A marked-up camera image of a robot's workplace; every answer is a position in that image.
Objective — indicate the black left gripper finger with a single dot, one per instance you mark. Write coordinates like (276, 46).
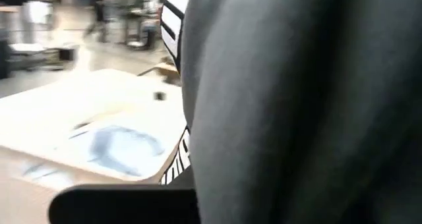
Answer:
(125, 207)

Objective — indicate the black shorts white lettering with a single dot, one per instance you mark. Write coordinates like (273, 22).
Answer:
(280, 102)

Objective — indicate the white paper with blue logo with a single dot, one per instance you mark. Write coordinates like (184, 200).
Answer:
(66, 112)

